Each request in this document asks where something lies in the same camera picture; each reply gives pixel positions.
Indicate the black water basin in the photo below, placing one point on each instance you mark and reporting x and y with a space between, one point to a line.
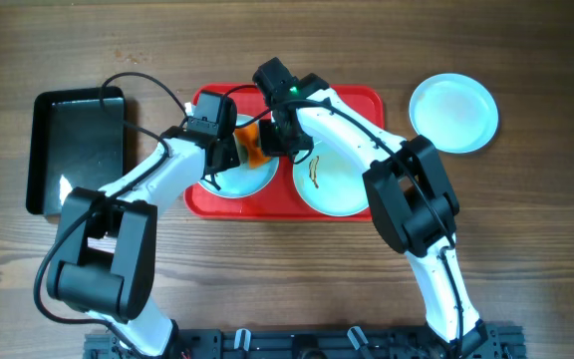
76 140

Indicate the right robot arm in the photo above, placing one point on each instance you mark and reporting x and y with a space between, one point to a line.
412 203

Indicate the white plate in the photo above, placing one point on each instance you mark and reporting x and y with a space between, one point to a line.
455 112
328 183
244 180

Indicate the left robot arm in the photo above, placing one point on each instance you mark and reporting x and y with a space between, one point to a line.
100 269

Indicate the orange sponge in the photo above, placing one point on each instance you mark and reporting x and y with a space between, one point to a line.
249 137

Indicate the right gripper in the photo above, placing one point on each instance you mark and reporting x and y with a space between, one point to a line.
271 147

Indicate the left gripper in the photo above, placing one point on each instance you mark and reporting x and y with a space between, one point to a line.
230 153

